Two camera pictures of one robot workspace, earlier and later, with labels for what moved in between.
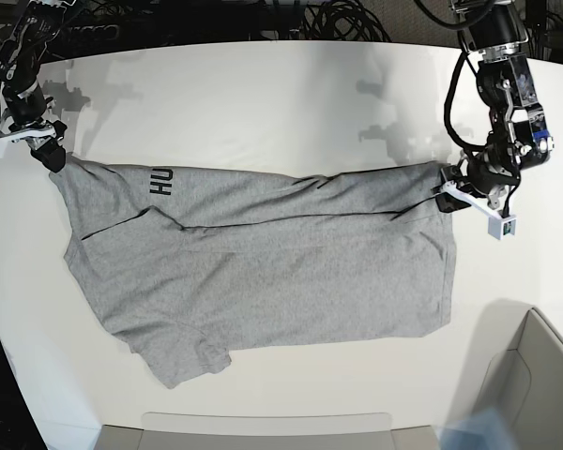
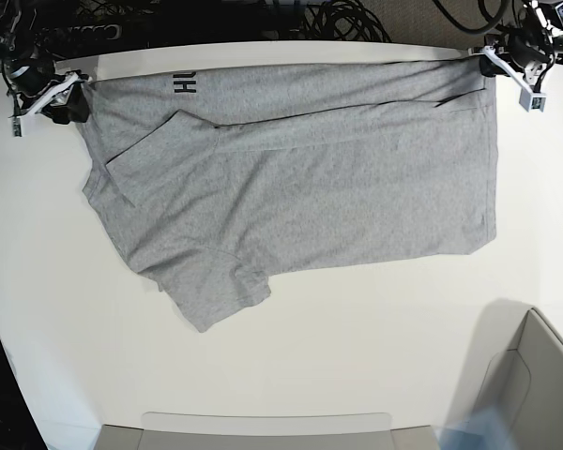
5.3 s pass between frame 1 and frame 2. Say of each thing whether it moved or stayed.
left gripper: moved
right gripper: moved
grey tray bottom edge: stayed
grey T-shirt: moved
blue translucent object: stayed
